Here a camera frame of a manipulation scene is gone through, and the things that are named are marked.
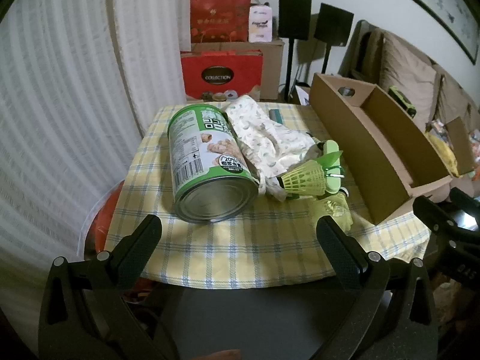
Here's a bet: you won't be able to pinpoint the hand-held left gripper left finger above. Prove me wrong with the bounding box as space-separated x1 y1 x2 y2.
37 214 177 360

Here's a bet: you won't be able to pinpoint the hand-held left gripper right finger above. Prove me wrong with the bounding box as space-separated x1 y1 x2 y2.
317 215 436 360

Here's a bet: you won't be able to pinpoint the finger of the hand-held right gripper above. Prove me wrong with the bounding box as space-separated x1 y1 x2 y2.
413 195 473 249
450 187 480 216

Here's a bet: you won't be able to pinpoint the green plastic shuttlecock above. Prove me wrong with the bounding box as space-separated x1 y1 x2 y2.
281 159 331 199

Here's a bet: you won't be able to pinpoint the green labelled tin can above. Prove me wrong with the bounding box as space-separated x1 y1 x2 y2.
167 105 260 225

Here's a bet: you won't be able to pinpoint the brown cardboard organizer box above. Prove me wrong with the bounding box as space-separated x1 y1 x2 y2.
310 72 454 224

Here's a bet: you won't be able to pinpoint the white leaf-print cloth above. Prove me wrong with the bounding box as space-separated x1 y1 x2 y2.
224 95 327 201

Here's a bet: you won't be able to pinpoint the red plastic bucket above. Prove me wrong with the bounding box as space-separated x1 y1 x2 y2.
84 180 158 297

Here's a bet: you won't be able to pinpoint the yellow plastic bag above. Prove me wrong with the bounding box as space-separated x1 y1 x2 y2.
425 120 460 177

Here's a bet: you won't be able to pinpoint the small open cardboard box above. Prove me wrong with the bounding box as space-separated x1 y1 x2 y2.
444 116 475 175

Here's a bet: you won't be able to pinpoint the yellow blue checkered tablecloth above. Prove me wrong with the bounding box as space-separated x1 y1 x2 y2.
104 103 430 289

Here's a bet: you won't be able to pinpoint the small beige sofa cushion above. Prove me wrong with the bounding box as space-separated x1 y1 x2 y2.
437 67 474 121

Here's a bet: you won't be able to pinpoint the green black pouch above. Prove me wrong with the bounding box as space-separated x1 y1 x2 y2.
388 85 418 118

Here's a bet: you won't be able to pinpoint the large beige sofa cushion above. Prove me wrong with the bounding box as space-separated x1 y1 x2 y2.
379 30 441 121

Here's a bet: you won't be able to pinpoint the white printed carton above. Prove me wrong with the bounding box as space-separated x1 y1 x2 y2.
294 85 312 106

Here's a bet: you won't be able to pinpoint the white curtain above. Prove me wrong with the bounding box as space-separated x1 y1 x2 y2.
0 0 192 267

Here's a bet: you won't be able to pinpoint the large brown cardboard box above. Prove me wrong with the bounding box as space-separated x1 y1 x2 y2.
191 38 286 101

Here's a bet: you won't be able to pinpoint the red gift bag oval logo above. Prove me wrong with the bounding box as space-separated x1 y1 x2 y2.
180 50 264 103

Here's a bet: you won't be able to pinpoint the black speaker on stand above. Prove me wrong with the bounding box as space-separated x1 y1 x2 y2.
314 3 355 75
278 0 313 103

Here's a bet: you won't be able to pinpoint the pink white tissue pack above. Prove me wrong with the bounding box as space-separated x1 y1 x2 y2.
249 4 273 43

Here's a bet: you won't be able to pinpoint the red gift bag gold flowers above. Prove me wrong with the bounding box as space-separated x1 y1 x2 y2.
190 0 252 44

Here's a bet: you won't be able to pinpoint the black framed wall picture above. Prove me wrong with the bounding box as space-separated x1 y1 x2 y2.
369 0 480 64

